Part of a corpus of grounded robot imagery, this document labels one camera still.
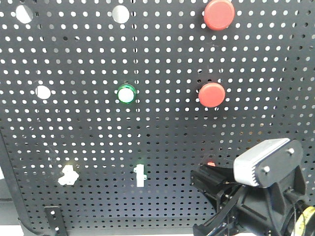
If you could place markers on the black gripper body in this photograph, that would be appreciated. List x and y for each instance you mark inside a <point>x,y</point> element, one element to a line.
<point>279,210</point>

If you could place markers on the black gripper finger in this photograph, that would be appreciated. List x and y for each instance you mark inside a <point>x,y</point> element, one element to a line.
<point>224,223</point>
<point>212,180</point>

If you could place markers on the red toggle switch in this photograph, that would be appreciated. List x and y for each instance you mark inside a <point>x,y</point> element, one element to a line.
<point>211,164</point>

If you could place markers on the white toggle switch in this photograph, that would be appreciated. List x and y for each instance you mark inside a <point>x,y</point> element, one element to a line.
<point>141,177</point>
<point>69,177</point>

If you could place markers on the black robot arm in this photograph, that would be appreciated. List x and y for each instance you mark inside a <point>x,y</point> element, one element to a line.
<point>279,210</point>

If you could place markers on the small red push button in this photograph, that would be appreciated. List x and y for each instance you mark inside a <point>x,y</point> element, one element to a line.
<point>211,95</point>

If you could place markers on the green ringed indicator light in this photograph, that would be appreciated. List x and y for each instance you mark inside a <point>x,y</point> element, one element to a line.
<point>126,93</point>

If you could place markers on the black perforated pegboard panel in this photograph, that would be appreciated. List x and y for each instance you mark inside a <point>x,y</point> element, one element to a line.
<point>61,63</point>

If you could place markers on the large red push button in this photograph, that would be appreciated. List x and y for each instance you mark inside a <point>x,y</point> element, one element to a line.
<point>219,14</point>

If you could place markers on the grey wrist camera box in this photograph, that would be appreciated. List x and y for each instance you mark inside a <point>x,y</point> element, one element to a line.
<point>267,162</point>

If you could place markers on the black pegboard mounting bracket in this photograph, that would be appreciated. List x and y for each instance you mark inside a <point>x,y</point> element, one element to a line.
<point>55,220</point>

